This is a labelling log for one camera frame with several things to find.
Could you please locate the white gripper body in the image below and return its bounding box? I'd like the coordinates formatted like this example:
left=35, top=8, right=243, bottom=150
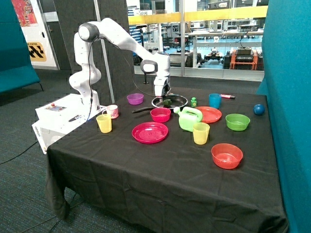
left=154, top=76, right=171, bottom=97

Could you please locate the green broccoli toy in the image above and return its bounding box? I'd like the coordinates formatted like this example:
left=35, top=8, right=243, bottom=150
left=162, top=99, right=172, bottom=108

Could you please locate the green toy watering can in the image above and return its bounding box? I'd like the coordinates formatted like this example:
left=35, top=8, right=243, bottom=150
left=173, top=107, right=203, bottom=132

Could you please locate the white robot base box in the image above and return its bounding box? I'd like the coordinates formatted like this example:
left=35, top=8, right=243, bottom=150
left=32, top=94, right=105, bottom=154

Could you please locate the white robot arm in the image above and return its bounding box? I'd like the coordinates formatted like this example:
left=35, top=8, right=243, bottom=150
left=69, top=18, right=171, bottom=113

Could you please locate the pink plastic bowl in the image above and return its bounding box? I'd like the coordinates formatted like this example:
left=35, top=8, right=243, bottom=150
left=150, top=108, right=171, bottom=123

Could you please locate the black frying pan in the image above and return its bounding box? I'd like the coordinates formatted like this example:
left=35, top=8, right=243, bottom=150
left=132, top=94, right=188, bottom=114

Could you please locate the purple plastic bowl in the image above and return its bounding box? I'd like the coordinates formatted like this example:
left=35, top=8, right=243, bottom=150
left=127, top=93, right=144, bottom=105

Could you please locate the small green bottle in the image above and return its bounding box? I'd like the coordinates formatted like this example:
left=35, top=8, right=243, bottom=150
left=191, top=97, right=197, bottom=108

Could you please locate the pink plastic plate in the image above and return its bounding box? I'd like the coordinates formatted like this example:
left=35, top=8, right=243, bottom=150
left=132, top=122, right=169, bottom=144

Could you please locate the pink patterned mug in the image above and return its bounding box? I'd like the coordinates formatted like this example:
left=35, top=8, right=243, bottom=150
left=102, top=104, right=119, bottom=119

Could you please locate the yellow cup front right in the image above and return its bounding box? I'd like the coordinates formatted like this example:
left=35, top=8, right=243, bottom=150
left=193, top=122, right=210, bottom=145

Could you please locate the yellow cup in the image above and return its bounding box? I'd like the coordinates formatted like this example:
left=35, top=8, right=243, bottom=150
left=193, top=122, right=210, bottom=145
left=96, top=114, right=112, bottom=133

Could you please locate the orange plastic plate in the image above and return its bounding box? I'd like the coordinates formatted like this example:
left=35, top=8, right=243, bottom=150
left=196, top=106, right=222, bottom=123

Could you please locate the blue plastic cup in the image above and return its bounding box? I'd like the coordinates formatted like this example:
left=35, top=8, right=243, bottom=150
left=209, top=93, right=222, bottom=109

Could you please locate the yellow cup left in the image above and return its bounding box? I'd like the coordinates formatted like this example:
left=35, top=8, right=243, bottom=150
left=96, top=114, right=112, bottom=133

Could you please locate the pink marker pen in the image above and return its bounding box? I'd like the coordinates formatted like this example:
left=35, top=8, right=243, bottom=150
left=221, top=94, right=235, bottom=99

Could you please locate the black tablecloth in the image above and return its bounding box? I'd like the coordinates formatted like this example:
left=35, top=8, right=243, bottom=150
left=45, top=94, right=289, bottom=233

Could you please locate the green plastic bowl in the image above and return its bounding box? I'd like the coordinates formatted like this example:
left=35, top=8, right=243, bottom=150
left=225, top=114, right=251, bottom=132

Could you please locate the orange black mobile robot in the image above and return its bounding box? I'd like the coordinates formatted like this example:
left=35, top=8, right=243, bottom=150
left=223, top=47, right=264, bottom=71

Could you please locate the orange plastic bowl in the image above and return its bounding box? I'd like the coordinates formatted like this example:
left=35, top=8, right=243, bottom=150
left=211, top=143, right=243, bottom=169

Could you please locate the blue ball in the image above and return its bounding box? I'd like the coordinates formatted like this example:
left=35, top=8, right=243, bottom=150
left=253, top=104, right=265, bottom=116

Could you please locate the yellow black hazard sign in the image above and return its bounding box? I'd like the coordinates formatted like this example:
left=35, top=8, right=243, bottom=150
left=27, top=42, right=47, bottom=62

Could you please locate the teal partition right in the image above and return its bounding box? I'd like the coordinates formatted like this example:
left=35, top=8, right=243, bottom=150
left=258, top=0, right=311, bottom=233

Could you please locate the teal sofa left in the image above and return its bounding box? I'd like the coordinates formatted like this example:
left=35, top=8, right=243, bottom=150
left=0, top=0, right=41, bottom=93

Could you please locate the red poster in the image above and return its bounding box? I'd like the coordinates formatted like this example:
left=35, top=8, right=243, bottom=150
left=11, top=0, right=38, bottom=28

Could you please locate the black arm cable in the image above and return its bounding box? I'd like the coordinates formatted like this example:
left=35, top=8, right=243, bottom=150
left=68, top=36, right=156, bottom=122

